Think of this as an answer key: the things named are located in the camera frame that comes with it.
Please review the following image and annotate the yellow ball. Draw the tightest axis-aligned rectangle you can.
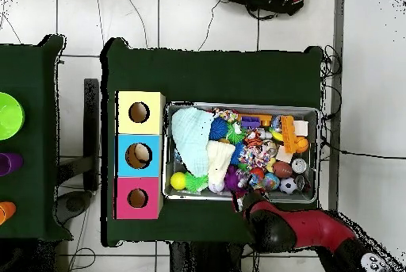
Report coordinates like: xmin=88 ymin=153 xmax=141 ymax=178
xmin=170 ymin=171 xmax=189 ymax=191

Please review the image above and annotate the dark green table cloth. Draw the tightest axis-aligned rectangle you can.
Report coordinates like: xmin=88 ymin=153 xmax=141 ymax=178
xmin=0 ymin=33 xmax=75 ymax=243
xmin=100 ymin=36 xmax=325 ymax=248

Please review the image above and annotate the wooden box with three holes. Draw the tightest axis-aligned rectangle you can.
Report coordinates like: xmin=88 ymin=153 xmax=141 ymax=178
xmin=113 ymin=90 xmax=167 ymax=220

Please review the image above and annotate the long orange toy brick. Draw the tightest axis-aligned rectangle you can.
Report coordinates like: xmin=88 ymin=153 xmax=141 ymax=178
xmin=280 ymin=115 xmax=300 ymax=155

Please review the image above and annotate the colourful patterned cloth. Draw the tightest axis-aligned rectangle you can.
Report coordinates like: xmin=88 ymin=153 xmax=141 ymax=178
xmin=238 ymin=144 xmax=271 ymax=170

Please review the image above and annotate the blue plastic toy brick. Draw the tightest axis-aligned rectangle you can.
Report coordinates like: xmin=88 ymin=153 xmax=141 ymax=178
xmin=240 ymin=115 xmax=262 ymax=129

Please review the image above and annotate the silver wire mesh bin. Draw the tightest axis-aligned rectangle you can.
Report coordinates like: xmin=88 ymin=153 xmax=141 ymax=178
xmin=162 ymin=102 xmax=320 ymax=205

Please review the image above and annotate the small soccer ball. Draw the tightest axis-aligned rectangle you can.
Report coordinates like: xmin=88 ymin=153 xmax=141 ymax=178
xmin=279 ymin=177 xmax=298 ymax=195

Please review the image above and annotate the orange plastic cup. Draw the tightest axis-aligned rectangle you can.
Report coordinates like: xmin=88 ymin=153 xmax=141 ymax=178
xmin=0 ymin=201 xmax=17 ymax=226

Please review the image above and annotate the purple spiky ball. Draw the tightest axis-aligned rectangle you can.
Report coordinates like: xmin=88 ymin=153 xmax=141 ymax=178
xmin=223 ymin=165 xmax=249 ymax=196

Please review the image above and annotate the orange ball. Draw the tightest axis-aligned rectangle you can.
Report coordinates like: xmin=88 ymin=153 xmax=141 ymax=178
xmin=294 ymin=136 xmax=310 ymax=155

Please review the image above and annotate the thick black floor cable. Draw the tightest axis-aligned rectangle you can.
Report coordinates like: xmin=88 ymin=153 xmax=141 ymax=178
xmin=320 ymin=136 xmax=406 ymax=161

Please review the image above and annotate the tiger plush toy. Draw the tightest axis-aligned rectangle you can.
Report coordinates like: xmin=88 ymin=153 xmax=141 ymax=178
xmin=243 ymin=129 xmax=263 ymax=148

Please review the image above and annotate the purple plastic cup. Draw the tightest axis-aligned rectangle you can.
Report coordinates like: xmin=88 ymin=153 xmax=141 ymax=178
xmin=0 ymin=152 xmax=25 ymax=177

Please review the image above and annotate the brown toy football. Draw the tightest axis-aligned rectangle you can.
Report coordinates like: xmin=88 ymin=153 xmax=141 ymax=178
xmin=272 ymin=160 xmax=293 ymax=180

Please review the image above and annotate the green plastic bowl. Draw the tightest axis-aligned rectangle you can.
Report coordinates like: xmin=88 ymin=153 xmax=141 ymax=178
xmin=0 ymin=91 xmax=26 ymax=142

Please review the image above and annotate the cream knitted cloth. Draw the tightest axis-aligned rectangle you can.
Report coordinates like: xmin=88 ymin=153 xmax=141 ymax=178
xmin=205 ymin=140 xmax=236 ymax=188

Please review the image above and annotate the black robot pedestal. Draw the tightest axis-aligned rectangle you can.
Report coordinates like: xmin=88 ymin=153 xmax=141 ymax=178
xmin=169 ymin=241 xmax=246 ymax=272

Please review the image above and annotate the light blue knitted cloth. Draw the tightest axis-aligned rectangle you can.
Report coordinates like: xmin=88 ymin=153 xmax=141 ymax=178
xmin=170 ymin=106 xmax=216 ymax=178

